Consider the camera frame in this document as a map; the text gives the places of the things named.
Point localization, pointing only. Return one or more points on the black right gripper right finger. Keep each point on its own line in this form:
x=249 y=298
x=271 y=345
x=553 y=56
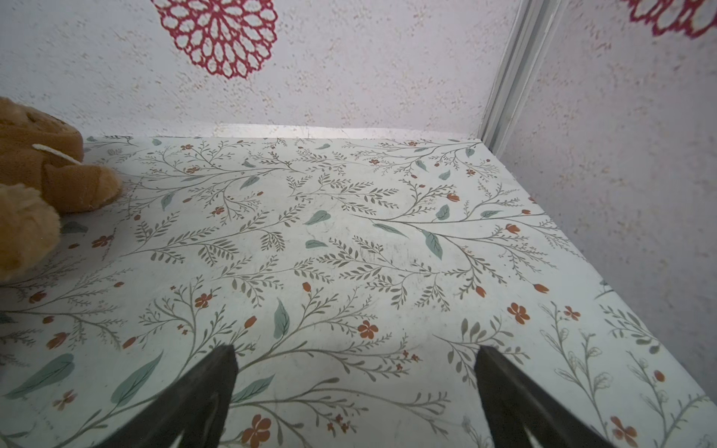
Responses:
x=518 y=410

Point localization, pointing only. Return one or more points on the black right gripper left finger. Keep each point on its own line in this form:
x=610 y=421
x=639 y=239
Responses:
x=190 y=413

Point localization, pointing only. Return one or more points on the brown teddy bear plush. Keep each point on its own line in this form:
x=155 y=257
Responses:
x=43 y=177

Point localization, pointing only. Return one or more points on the aluminium corner frame post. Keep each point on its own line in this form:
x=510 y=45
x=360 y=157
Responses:
x=531 y=33

